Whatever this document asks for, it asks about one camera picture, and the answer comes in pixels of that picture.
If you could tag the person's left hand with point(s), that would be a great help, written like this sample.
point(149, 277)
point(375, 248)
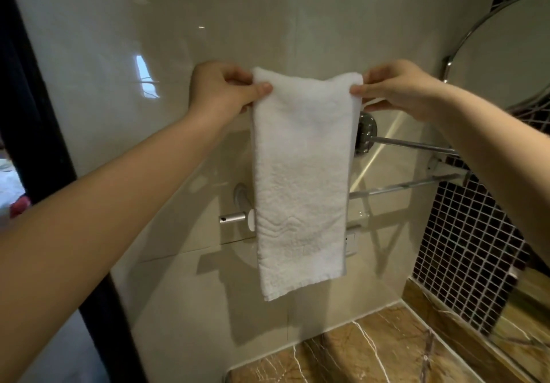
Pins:
point(215, 88)

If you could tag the person's right thumb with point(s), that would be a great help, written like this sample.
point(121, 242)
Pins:
point(369, 90)

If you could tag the round chrome wall mirror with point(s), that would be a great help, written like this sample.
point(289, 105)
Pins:
point(502, 47)

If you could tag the person's right forearm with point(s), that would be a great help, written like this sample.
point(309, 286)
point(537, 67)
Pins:
point(498, 146)

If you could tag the person's right hand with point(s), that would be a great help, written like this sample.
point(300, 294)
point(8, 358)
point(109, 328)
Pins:
point(399, 88)

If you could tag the chrome wall peg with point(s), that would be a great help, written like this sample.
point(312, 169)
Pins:
point(234, 217)

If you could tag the black door frame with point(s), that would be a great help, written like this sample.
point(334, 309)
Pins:
point(51, 180)

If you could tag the chrome towel rail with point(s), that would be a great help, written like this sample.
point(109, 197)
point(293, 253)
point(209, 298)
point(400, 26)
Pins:
point(404, 146)

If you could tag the white wall socket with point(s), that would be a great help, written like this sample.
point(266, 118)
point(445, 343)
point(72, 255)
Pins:
point(351, 243)

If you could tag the person's left forearm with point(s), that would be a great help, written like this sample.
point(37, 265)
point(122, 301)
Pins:
point(86, 232)

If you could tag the white towel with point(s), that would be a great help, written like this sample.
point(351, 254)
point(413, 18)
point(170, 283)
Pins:
point(300, 180)

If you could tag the person's left thumb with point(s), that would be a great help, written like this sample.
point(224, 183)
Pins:
point(253, 93)

